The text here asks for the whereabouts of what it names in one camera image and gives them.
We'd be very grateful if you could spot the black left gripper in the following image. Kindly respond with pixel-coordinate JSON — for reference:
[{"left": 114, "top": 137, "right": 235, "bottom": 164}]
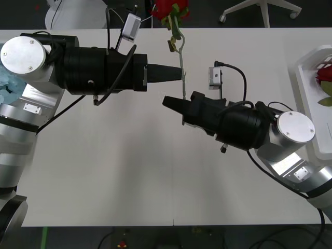
[{"left": 105, "top": 48, "right": 183, "bottom": 94}]

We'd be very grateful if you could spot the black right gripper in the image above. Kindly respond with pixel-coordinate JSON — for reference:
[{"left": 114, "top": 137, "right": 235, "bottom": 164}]
[{"left": 162, "top": 90, "right": 229, "bottom": 137}]

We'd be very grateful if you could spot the red artificial rose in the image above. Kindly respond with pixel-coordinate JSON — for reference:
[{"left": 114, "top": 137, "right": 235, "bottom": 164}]
[
  {"left": 149, "top": 0, "right": 190, "bottom": 101},
  {"left": 315, "top": 66, "right": 332, "bottom": 107}
]

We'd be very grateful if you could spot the white chair base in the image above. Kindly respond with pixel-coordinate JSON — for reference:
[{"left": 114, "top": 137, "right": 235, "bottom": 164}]
[{"left": 219, "top": 0, "right": 303, "bottom": 28}]

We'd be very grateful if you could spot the green floor tape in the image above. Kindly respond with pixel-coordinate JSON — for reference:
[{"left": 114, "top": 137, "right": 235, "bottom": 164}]
[{"left": 39, "top": 226, "right": 49, "bottom": 249}]

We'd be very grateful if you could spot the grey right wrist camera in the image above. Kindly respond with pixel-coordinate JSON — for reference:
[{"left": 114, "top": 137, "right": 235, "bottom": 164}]
[{"left": 208, "top": 66, "right": 224, "bottom": 91}]

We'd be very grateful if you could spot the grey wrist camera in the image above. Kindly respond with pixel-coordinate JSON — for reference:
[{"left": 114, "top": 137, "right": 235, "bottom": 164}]
[
  {"left": 208, "top": 66, "right": 224, "bottom": 91},
  {"left": 121, "top": 12, "right": 143, "bottom": 43}
]

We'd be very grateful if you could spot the black post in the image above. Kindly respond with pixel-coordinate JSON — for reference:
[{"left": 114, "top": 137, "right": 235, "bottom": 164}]
[{"left": 144, "top": 0, "right": 154, "bottom": 29}]

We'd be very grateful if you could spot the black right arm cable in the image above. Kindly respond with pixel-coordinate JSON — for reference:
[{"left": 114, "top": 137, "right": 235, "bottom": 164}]
[{"left": 214, "top": 60, "right": 327, "bottom": 227}]

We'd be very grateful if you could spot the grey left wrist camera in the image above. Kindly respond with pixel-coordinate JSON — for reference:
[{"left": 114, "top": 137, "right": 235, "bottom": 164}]
[{"left": 121, "top": 12, "right": 143, "bottom": 43}]

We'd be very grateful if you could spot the white floor cable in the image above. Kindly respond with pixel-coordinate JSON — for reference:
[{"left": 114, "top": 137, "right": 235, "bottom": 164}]
[{"left": 106, "top": 0, "right": 156, "bottom": 26}]

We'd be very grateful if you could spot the white round pedestal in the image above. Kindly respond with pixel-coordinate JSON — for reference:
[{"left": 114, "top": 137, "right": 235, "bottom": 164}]
[{"left": 44, "top": 0, "right": 111, "bottom": 30}]

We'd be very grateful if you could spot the black floor cable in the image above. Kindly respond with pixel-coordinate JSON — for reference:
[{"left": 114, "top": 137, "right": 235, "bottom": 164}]
[
  {"left": 98, "top": 227, "right": 116, "bottom": 249},
  {"left": 248, "top": 225, "right": 332, "bottom": 249}
]

